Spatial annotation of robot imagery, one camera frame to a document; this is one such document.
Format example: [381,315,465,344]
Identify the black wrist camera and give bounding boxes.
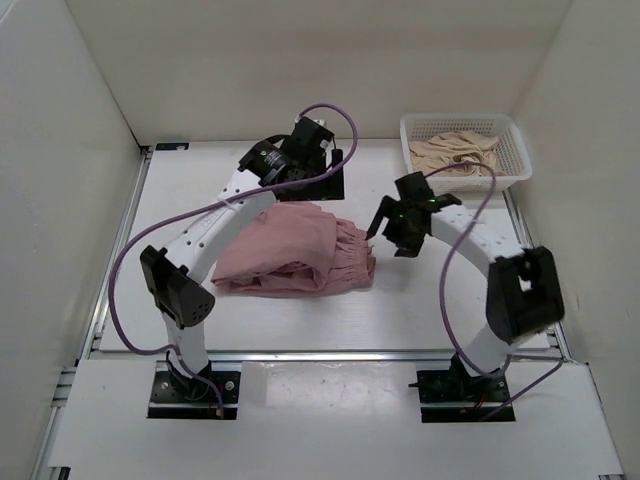
[280,116,334,162]
[395,172,462,208]

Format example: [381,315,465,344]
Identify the pink trousers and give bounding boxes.
[211,202,376,298]

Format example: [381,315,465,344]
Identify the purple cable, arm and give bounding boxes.
[109,103,360,401]
[422,164,569,416]

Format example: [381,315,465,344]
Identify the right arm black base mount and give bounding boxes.
[408,369,515,424]

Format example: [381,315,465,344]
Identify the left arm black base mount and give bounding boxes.
[147,364,242,421]

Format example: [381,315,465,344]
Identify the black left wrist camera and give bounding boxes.
[280,116,334,162]

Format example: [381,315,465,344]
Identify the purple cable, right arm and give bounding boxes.
[422,164,569,416]

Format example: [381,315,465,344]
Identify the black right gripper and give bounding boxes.
[367,195,426,258]

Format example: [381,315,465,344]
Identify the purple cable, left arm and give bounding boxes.
[109,103,360,401]

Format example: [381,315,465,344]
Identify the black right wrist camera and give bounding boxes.
[395,172,462,208]

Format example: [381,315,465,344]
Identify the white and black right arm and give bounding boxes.
[367,194,565,400]

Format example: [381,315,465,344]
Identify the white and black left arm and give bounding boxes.
[140,135,344,400]

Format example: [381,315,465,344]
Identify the beige trousers in basket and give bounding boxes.
[408,131,505,177]

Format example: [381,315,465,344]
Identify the aluminium frame rail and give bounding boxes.
[29,144,151,480]

